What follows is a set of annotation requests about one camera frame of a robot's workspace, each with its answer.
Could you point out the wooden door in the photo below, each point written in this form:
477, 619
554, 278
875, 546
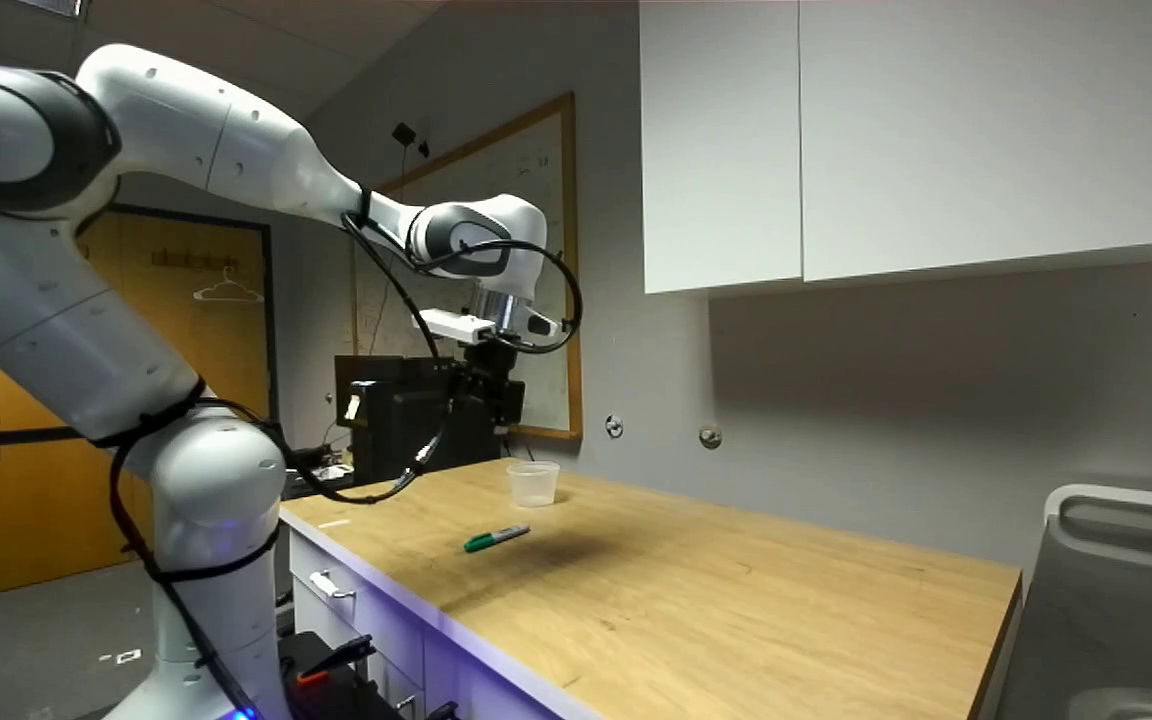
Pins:
144, 347

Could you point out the wood framed whiteboard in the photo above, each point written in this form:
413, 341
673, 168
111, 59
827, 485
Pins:
538, 161

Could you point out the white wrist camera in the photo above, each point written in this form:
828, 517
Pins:
469, 326

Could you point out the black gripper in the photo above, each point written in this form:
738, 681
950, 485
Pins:
485, 390

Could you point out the white wall cabinet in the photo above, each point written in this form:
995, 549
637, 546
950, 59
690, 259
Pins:
881, 137

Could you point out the black box on counter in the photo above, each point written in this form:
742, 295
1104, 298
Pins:
399, 413

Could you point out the white drawer cabinet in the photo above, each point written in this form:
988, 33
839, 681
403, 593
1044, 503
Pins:
419, 661

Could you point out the clear plastic cup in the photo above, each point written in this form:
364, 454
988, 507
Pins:
533, 480

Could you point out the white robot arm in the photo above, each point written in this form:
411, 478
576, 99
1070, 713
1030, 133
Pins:
65, 140

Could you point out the green pen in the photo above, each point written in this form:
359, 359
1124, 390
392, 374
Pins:
480, 542

